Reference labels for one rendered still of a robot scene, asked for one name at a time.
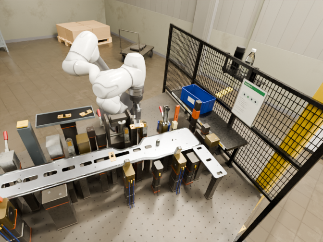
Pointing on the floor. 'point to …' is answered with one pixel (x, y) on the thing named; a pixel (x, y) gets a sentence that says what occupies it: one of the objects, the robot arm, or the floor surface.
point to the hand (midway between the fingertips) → (136, 120)
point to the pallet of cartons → (72, 30)
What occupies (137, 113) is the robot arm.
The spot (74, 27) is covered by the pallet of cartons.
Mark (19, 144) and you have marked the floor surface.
